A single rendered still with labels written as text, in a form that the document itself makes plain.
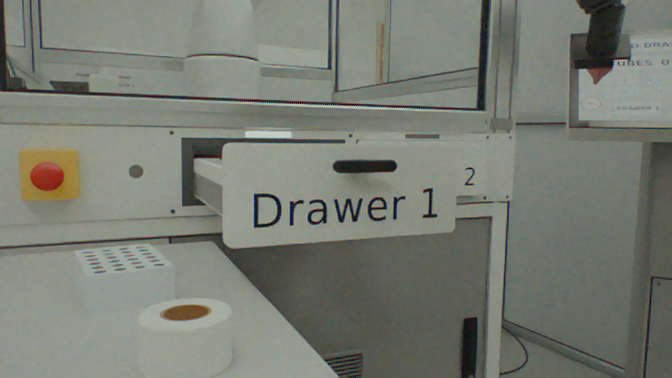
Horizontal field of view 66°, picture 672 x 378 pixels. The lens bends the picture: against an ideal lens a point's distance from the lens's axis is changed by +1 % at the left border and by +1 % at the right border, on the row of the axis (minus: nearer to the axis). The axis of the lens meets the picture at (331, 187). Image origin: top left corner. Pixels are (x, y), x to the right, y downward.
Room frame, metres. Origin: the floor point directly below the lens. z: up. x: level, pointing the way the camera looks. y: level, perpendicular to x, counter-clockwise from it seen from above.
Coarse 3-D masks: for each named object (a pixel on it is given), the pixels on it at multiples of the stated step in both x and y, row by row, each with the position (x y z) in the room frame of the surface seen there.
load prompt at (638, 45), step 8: (632, 40) 1.26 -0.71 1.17; (640, 40) 1.25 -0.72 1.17; (648, 40) 1.24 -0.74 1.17; (656, 40) 1.24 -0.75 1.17; (664, 40) 1.23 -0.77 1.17; (632, 48) 1.24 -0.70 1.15; (640, 48) 1.23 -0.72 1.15; (648, 48) 1.23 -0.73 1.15; (656, 48) 1.22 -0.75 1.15; (664, 48) 1.21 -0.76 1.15
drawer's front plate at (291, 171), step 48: (240, 144) 0.53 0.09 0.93; (288, 144) 0.55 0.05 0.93; (336, 144) 0.57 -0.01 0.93; (384, 144) 0.60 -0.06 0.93; (432, 144) 0.63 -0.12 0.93; (240, 192) 0.53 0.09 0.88; (288, 192) 0.55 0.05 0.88; (336, 192) 0.57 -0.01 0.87; (384, 192) 0.60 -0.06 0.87; (240, 240) 0.53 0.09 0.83; (288, 240) 0.55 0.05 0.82; (336, 240) 0.57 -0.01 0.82
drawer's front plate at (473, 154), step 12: (456, 144) 1.03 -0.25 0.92; (468, 144) 1.04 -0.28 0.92; (480, 144) 1.05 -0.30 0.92; (468, 156) 1.04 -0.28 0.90; (480, 156) 1.05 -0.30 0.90; (480, 168) 1.05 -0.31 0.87; (480, 180) 1.05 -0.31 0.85; (456, 192) 1.03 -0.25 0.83; (468, 192) 1.04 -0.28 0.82; (480, 192) 1.05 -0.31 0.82
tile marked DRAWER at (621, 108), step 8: (616, 104) 1.15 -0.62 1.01; (624, 104) 1.14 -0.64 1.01; (632, 104) 1.14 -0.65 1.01; (640, 104) 1.13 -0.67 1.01; (648, 104) 1.12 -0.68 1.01; (656, 104) 1.12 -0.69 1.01; (616, 112) 1.13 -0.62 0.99; (624, 112) 1.13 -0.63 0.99; (632, 112) 1.12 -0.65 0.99; (640, 112) 1.12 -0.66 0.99; (648, 112) 1.11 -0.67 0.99; (656, 112) 1.11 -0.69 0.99
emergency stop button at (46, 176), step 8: (40, 168) 0.69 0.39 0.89; (48, 168) 0.69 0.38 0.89; (56, 168) 0.70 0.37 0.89; (32, 176) 0.69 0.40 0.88; (40, 176) 0.69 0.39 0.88; (48, 176) 0.69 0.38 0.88; (56, 176) 0.70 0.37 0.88; (40, 184) 0.69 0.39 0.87; (48, 184) 0.69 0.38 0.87; (56, 184) 0.70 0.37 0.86
